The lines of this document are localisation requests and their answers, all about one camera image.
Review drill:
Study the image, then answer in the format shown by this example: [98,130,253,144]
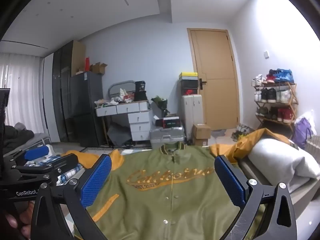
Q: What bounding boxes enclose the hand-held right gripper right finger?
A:
[214,155,298,240]

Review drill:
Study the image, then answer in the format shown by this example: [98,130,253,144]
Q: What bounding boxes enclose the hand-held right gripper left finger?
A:
[30,154,112,240]

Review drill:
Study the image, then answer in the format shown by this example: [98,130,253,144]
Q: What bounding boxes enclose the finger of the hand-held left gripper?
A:
[11,154,79,180]
[4,146,50,167]

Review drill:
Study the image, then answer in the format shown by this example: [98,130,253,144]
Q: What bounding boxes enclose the green varsity jacket yellow sleeves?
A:
[62,128,297,240]

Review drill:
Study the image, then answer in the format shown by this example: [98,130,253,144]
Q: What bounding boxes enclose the pile of dark clothes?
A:
[0,122,35,153]

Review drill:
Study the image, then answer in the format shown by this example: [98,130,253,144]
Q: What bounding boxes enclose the person's left hand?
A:
[0,200,33,240]

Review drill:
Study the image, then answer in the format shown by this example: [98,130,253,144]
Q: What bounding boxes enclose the plaid cloth pile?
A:
[24,145,85,187]

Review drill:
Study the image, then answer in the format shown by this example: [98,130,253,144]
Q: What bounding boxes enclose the black white patterned mat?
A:
[82,144,153,151]

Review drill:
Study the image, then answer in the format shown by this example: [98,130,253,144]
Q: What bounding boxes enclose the beige round rug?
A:
[211,127,240,140]

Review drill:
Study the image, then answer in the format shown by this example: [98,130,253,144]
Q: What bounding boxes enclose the grey bag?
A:
[107,122,132,147]

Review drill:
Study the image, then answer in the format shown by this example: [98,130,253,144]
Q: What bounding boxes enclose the pile of loose shoes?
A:
[231,124,253,142]

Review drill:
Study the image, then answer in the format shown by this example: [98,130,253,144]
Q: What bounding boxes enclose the grey pillow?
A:
[247,137,320,180]

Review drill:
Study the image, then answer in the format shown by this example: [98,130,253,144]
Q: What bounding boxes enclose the large cardboard box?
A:
[191,124,212,140]

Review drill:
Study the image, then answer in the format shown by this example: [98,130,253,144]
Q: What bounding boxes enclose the white curtain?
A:
[0,52,54,143]

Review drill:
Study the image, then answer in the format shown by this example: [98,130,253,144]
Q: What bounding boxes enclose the white drawer desk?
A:
[95,100,153,147]

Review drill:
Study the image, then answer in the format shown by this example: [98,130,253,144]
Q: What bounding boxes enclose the dark refrigerator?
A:
[69,71,105,147]

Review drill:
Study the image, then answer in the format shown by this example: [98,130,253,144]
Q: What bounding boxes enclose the dark glass wardrobe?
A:
[51,40,75,143]

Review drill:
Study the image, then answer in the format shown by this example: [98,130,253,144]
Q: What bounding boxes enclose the silver suitcase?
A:
[149,125,186,150]

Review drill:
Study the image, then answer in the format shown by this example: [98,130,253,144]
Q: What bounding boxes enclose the black box with red stripe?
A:
[155,116,180,128]

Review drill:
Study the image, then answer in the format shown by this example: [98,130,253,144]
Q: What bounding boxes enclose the purple bag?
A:
[291,117,313,150]

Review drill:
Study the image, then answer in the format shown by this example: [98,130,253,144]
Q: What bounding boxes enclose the desk clutter heap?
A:
[95,88,137,105]

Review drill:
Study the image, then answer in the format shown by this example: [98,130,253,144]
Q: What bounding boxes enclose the oval mirror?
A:
[108,80,137,99]

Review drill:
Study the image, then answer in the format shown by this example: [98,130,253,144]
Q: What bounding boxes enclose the red black shoe box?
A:
[180,87,199,96]

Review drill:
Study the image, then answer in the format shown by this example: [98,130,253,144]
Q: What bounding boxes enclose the black bag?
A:
[134,81,148,101]

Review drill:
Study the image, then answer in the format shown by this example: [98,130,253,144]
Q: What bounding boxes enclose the dark wrapped flower bouquet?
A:
[151,95,170,118]

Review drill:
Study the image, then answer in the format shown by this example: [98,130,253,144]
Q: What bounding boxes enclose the tall flat cardboard box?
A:
[71,40,86,77]

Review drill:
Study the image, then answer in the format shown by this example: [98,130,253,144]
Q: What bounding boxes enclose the open cardboard box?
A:
[89,62,108,75]

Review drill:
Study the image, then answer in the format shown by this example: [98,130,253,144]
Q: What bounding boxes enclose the yellow shoe box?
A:
[178,72,198,80]

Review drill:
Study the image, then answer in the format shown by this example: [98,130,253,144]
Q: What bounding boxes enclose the wooden door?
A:
[187,28,240,132]

